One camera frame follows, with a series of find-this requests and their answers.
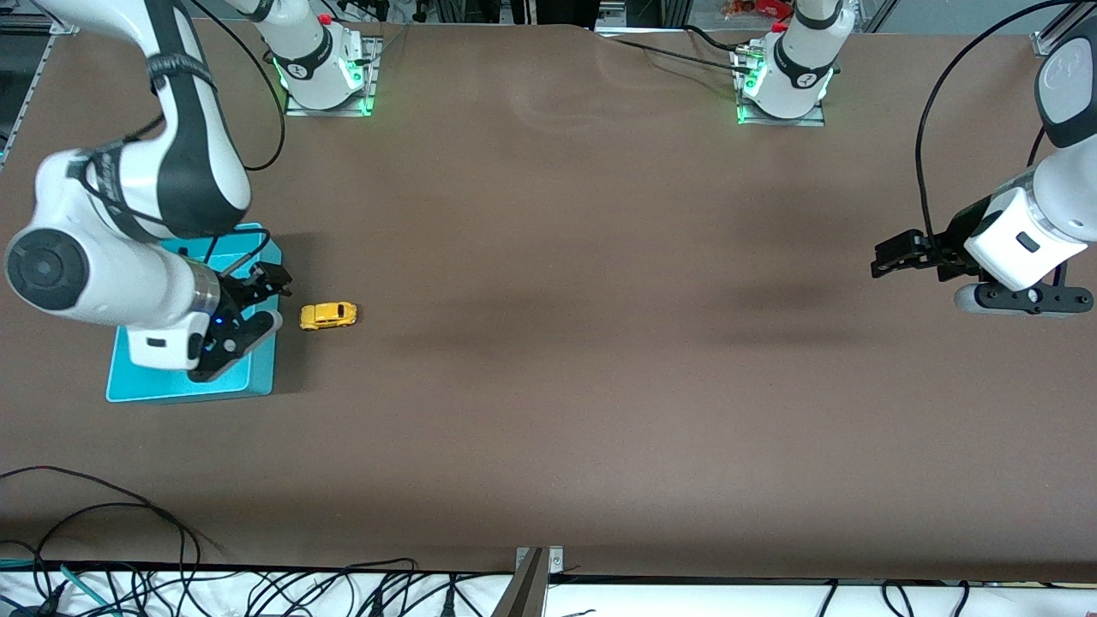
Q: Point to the black power plug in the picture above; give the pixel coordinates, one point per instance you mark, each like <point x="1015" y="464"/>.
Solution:
<point x="447" y="600"/>
<point x="375" y="604"/>

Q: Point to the grey metal bar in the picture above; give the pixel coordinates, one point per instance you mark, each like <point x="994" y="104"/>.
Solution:
<point x="523" y="596"/>

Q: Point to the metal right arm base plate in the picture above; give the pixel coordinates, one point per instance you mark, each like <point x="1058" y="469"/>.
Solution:
<point x="372" y="81"/>

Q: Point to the yellow beetle toy car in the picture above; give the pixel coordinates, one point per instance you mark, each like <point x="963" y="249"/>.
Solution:
<point x="328" y="316"/>

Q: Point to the orange red package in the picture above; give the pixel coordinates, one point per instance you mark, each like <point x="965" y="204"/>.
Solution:
<point x="758" y="8"/>

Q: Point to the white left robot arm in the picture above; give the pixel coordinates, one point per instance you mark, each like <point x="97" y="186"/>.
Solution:
<point x="1063" y="197"/>

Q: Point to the aluminium frame profile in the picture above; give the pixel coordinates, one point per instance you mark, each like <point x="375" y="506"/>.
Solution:
<point x="1050" y="43"/>

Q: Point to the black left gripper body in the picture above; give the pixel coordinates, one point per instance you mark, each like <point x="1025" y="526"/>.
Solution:
<point x="962" y="230"/>

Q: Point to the brown table cover mat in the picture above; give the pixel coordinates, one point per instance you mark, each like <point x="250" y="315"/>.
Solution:
<point x="548" y="386"/>

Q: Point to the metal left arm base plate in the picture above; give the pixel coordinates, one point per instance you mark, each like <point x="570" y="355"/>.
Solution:
<point x="784" y="122"/>

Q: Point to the silver metal bracket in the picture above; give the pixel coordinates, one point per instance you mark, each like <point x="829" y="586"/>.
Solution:
<point x="555" y="561"/>

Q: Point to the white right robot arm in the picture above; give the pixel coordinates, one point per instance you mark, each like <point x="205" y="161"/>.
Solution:
<point x="197" y="154"/>

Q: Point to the turquoise plastic bin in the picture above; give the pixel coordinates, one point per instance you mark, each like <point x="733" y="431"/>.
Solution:
<point x="171" y="387"/>

